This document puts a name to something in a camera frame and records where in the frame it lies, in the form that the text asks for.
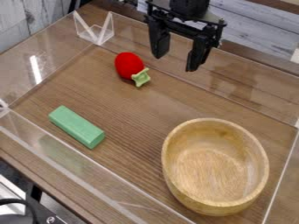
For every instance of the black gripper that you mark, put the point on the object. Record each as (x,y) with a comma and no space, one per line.
(189,18)

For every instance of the red plush strawberry toy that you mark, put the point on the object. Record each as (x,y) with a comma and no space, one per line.
(131,68)

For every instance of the clear acrylic tray wall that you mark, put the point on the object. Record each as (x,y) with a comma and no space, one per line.
(101,196)

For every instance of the wooden brown bowl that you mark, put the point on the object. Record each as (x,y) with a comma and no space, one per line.
(215,166)

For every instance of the black metal table bracket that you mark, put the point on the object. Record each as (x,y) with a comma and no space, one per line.
(44,215)

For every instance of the green rectangular block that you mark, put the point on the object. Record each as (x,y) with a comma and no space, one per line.
(76,126)

